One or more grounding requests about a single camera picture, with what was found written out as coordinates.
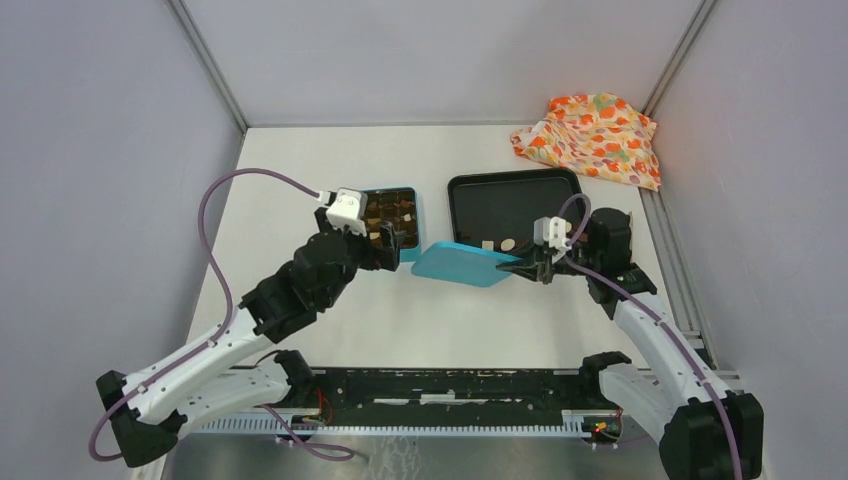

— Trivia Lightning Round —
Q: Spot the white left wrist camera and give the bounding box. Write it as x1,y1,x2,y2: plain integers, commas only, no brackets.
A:
326,188,368,237

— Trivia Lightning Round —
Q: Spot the white oval chocolate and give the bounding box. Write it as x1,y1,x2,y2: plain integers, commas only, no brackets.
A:
500,238,516,253

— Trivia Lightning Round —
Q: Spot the teal chocolate tin box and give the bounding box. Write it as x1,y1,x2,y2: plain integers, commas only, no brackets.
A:
364,187,423,263

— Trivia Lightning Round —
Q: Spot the black chocolate tray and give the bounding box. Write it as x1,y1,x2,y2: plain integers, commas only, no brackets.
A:
447,169,582,253

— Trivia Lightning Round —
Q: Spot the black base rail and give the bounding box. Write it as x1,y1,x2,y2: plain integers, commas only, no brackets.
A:
276,367,617,427

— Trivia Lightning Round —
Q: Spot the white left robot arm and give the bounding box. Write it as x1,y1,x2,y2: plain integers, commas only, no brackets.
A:
89,221,405,468

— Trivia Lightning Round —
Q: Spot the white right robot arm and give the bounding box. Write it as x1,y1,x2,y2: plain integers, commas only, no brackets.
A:
497,208,764,479

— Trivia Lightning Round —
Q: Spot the floral orange cloth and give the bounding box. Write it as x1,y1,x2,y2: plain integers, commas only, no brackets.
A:
510,93,662,191

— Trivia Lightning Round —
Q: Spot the teal tin lid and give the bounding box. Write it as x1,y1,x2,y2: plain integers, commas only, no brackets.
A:
411,241,518,288

